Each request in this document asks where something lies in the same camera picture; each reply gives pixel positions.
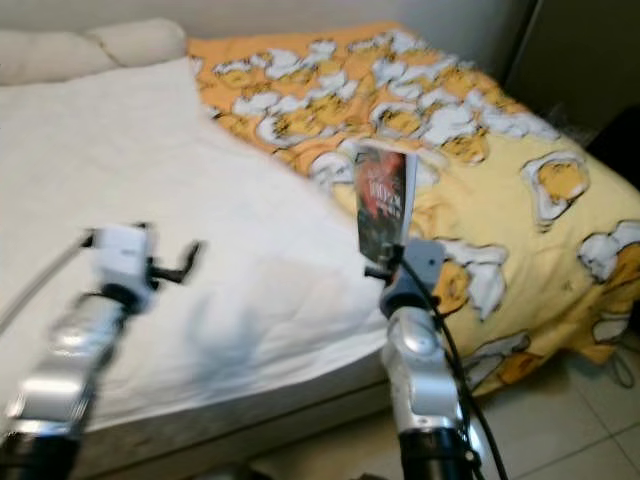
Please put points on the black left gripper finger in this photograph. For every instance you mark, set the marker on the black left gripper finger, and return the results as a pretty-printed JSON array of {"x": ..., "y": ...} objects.
[{"x": 191, "y": 260}]

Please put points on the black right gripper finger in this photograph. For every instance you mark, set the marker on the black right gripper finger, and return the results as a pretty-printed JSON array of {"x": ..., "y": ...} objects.
[{"x": 375, "y": 271}]

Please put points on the dark red cover book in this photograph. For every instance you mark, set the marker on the dark red cover book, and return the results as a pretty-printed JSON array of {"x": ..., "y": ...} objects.
[{"x": 382, "y": 205}]

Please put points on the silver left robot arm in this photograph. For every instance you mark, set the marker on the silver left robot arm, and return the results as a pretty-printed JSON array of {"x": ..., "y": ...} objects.
[{"x": 65, "y": 380}]

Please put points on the white mattress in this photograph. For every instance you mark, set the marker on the white mattress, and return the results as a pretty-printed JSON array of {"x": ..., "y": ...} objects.
[{"x": 160, "y": 180}]

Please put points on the orange yellow cartoon blanket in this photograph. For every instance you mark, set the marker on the orange yellow cartoon blanket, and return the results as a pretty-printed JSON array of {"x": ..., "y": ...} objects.
[{"x": 510, "y": 200}]

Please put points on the grey bed base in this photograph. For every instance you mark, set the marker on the grey bed base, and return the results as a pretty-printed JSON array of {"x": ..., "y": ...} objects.
[{"x": 240, "y": 425}]

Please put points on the beige cushioned headboard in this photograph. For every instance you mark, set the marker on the beige cushioned headboard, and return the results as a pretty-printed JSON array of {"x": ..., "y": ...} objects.
[{"x": 80, "y": 48}]

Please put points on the dark wardrobe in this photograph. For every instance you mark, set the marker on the dark wardrobe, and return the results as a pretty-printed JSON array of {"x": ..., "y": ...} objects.
[{"x": 580, "y": 70}]

